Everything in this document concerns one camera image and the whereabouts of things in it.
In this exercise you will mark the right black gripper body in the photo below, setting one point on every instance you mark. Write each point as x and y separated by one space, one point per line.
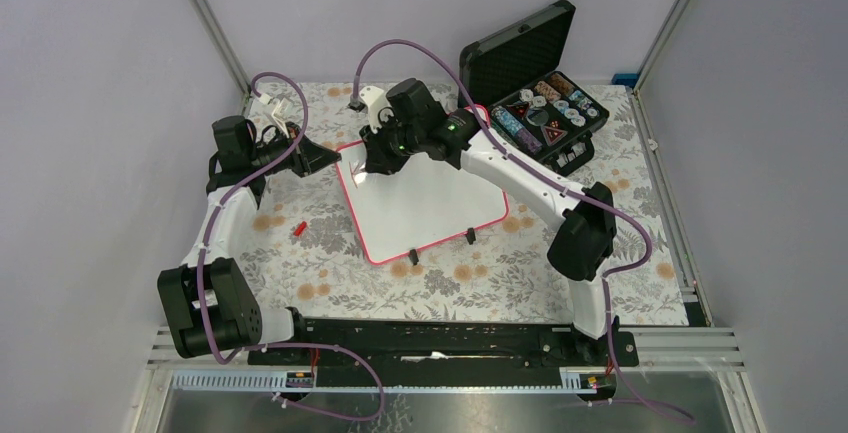
391 145

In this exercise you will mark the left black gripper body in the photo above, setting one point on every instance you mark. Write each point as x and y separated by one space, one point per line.
297 160

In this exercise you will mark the pink framed whiteboard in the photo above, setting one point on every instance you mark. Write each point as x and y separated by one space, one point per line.
425 204

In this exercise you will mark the red marker cap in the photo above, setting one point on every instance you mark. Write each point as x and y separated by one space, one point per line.
300 229

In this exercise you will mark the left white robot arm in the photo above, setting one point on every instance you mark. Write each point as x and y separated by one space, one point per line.
208 304

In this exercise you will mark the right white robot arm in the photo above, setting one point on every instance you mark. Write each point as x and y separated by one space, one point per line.
406 120

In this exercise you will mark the open black chip case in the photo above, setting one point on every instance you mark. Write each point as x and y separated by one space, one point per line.
514 74

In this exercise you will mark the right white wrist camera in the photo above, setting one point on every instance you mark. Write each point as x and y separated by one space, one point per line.
373 101

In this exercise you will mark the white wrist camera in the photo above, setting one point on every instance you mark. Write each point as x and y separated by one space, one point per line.
373 101
276 108

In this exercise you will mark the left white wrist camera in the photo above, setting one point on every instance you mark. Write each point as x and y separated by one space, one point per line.
276 108

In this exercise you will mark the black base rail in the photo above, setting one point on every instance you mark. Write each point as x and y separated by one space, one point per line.
444 354

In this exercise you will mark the blue object behind frame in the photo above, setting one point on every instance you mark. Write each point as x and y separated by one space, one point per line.
628 80

